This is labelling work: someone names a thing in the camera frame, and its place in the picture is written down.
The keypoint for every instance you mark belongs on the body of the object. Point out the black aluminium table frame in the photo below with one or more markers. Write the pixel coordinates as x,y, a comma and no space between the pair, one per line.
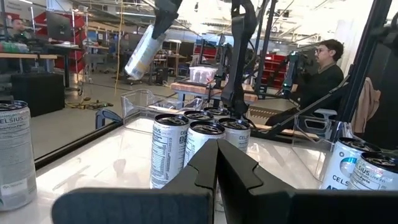
77,143

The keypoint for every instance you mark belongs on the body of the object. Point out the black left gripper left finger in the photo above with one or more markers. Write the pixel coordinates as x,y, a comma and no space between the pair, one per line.
174,205

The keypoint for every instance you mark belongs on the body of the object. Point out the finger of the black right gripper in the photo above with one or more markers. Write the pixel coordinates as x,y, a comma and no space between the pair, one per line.
168,15

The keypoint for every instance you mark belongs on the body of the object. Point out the person at desk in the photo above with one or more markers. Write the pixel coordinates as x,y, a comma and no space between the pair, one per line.
18,26

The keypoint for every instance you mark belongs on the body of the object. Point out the red storage bins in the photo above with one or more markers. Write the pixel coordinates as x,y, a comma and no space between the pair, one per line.
275,71
206,51

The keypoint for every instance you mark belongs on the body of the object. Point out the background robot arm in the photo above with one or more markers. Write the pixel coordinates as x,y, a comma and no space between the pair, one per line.
290,71

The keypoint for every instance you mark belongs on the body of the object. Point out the red storage shelving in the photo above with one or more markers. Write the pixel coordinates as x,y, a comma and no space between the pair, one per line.
40,18

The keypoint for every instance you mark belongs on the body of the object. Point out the seated person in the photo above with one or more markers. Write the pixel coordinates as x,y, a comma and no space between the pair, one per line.
323,81

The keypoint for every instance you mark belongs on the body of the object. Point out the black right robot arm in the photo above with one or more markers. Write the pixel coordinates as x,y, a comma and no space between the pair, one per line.
239,46

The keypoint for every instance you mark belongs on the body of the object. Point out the red peach Celsius can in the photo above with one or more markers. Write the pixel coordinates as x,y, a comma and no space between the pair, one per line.
373,174
199,116
15,155

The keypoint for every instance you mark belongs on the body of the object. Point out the beige hanging cloth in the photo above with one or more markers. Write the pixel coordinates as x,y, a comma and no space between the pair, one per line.
367,105

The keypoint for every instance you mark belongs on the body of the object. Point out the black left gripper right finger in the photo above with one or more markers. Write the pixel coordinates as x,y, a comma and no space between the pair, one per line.
280,208

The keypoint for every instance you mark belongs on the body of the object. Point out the silver can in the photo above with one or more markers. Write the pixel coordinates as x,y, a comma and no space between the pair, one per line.
143,56
168,149

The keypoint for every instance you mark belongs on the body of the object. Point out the clear plastic container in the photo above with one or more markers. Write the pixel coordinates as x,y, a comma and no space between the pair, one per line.
202,74

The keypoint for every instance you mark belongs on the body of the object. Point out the black floor cabinet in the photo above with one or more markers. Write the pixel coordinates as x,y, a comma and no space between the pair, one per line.
37,93

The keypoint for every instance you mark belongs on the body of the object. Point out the black edge clamp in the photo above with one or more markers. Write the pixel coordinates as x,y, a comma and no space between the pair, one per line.
107,113

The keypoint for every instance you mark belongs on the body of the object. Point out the wooden background table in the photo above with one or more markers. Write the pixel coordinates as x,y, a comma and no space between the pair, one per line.
192,88

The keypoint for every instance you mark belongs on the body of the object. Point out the wooden desk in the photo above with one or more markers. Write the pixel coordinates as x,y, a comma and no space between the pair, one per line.
18,56

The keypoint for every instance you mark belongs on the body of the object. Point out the black computer monitor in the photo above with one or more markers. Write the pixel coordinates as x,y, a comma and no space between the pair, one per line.
59,26

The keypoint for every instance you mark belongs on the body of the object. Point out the clear plastic bin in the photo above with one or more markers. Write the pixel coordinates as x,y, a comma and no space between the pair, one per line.
311,146
136,102

